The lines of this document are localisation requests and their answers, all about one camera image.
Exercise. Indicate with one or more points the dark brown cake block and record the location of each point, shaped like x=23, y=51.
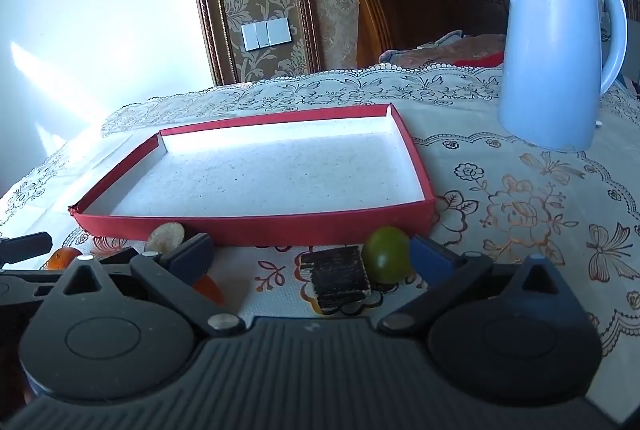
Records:
x=340, y=280

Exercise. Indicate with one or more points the white light switch panel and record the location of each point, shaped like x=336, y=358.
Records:
x=265, y=35

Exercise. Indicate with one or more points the red shallow cardboard box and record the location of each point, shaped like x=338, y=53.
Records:
x=280, y=170

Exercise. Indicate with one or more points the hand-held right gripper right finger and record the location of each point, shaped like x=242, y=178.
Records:
x=430, y=260

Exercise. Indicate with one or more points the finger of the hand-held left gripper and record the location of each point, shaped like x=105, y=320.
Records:
x=25, y=284
x=25, y=245

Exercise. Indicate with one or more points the red striped pillow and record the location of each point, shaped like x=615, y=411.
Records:
x=477, y=59

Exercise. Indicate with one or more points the pink blanket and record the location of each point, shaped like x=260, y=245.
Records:
x=435, y=50

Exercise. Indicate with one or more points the white electric kettle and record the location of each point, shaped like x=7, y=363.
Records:
x=550, y=60

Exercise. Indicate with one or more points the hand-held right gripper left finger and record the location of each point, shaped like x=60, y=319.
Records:
x=192, y=260

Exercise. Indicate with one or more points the green jujube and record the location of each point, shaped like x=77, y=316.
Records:
x=385, y=255

